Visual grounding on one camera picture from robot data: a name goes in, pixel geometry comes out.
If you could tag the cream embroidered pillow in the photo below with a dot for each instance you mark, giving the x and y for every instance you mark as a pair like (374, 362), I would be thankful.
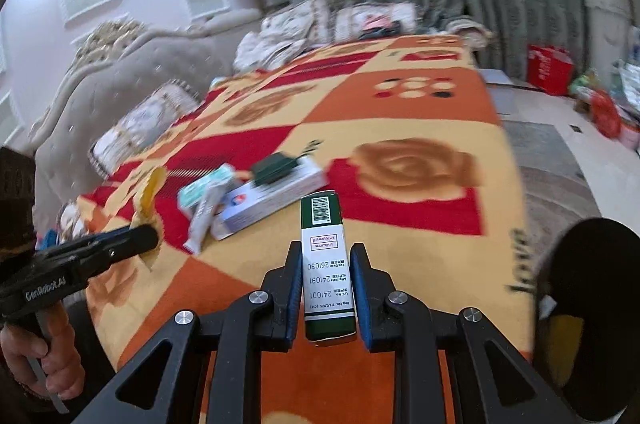
(352, 21)
(310, 20)

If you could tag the person's left hand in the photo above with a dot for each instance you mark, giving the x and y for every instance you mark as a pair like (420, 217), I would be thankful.
(59, 357)

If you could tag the cream embroidered pillow right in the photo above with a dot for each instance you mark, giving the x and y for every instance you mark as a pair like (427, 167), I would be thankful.
(352, 21)

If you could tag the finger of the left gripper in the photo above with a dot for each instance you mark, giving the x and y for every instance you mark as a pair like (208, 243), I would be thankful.
(118, 245)

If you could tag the red gift bag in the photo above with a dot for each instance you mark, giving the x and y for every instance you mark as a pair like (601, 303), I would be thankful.
(549, 68)

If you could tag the white folded quilt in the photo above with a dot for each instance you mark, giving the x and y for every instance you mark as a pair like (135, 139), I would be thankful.
(256, 51)

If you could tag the beige tufted headboard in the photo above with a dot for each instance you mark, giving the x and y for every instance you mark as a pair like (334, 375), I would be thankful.
(92, 99)

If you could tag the cream embroidered pillow left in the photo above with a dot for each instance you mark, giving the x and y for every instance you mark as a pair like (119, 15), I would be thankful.
(310, 20)

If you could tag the green white medicine box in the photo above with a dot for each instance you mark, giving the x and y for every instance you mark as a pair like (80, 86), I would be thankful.
(329, 310)

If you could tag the yellow cloth strip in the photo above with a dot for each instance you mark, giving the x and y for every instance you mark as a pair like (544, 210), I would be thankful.
(145, 212)

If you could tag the long white medicine box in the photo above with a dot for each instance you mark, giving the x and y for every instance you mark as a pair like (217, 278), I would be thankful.
(249, 204)

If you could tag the white toothpaste tube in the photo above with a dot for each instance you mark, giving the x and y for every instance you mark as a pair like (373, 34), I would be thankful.
(203, 217)

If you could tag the black round trash bin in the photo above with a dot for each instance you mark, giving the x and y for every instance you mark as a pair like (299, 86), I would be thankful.
(587, 331)

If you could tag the embroidered bolster pillow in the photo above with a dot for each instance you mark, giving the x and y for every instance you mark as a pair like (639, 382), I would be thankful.
(142, 126)

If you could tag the dark green packet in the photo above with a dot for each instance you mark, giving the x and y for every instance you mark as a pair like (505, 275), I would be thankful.
(273, 168)

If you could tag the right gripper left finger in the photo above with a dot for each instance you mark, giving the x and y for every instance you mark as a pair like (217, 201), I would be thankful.
(207, 366)

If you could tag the patterned orange red blanket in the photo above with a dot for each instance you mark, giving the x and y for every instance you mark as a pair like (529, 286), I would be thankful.
(403, 130)

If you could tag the teal white small box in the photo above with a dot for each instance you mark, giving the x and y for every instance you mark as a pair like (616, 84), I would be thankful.
(222, 178)

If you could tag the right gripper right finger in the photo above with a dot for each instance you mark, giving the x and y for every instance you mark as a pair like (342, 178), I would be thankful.
(449, 367)

